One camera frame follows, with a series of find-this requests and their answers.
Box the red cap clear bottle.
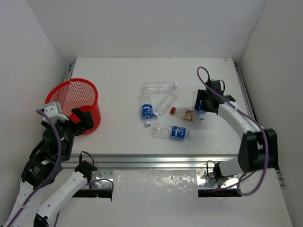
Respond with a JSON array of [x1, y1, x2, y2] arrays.
[[170, 107, 205, 122]]

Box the clear bottle blue cap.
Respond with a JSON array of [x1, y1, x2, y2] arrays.
[[153, 89, 179, 118]]

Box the blue label bottle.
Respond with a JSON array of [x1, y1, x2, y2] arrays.
[[139, 95, 154, 127], [152, 124, 190, 141]]

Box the clear unlabelled plastic bottle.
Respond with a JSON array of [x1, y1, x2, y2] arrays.
[[142, 81, 178, 95]]

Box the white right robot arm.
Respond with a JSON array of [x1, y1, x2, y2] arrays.
[[195, 89, 278, 181]]

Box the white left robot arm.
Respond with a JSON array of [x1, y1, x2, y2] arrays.
[[4, 105, 97, 227]]

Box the red mesh plastic bin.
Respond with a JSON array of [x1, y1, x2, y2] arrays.
[[45, 78, 101, 135]]

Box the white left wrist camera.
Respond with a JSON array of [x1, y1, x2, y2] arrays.
[[44, 102, 69, 123]]

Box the aluminium right side rail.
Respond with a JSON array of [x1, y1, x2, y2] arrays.
[[233, 62, 257, 121]]

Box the aluminium table rail front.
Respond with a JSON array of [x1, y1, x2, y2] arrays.
[[81, 154, 242, 195]]

